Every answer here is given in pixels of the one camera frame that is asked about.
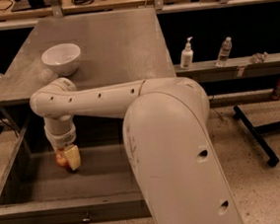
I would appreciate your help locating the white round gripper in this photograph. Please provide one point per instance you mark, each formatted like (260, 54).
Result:
(62, 139)

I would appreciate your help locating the red apple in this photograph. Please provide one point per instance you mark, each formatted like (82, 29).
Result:
(61, 160)

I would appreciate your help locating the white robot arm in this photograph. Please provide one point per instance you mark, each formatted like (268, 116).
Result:
(166, 140)

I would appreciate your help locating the grey open drawer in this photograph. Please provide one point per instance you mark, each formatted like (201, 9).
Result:
(33, 190)

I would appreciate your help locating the metal drawer knob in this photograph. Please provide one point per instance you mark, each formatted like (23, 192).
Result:
(86, 219)

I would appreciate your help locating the grey cabinet counter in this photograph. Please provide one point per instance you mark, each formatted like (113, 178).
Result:
(116, 47)

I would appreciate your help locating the white ceramic bowl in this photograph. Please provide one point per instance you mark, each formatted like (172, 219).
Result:
(63, 59)

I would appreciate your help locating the white pump lotion bottle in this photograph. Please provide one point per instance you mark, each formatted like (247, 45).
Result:
(186, 55)

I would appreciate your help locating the black monitor stand base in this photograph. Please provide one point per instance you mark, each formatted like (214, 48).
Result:
(24, 5)

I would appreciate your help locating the clear water bottle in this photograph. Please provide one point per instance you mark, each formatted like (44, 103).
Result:
(224, 52)

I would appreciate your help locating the crumpled foil wrapper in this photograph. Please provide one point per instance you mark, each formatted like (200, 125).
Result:
(259, 58)

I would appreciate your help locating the black stand leg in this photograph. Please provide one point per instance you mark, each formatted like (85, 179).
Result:
(257, 132)

